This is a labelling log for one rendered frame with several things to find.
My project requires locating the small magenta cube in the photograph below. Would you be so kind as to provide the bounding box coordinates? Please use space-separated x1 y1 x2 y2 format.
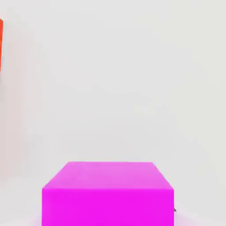
41 161 175 226

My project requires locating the large orange box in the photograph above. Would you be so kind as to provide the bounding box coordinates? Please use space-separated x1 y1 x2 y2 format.
0 18 4 72

